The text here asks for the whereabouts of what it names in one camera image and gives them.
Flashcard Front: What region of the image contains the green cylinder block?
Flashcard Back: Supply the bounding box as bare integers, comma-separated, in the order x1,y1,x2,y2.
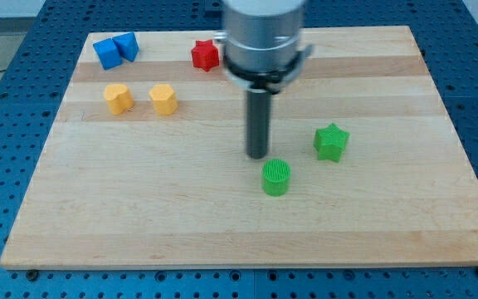
261,159,291,197

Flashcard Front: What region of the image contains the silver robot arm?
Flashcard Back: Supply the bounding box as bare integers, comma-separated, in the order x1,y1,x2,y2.
215,0,313,96

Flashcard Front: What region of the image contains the wooden board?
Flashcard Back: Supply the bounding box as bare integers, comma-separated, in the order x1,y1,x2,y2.
0,26,478,270

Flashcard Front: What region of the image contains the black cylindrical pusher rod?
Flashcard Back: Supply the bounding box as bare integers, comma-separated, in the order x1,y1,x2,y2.
246,91,272,159

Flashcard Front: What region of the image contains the yellow hexagon block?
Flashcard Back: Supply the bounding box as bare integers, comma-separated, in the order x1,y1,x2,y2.
149,84,178,115

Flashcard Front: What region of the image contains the green star block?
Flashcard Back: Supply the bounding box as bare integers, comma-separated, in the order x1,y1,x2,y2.
314,123,350,163

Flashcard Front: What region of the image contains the red star block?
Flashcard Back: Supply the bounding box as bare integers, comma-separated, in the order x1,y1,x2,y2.
191,40,220,72

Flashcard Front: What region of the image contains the yellow heart block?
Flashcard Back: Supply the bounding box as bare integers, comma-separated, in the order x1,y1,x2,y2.
103,83,134,115

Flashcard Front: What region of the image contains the blue triangle block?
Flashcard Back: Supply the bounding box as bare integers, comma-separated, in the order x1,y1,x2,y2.
113,32,139,62

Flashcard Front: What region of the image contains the blue cube block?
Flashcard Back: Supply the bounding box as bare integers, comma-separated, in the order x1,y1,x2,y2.
93,38,122,70

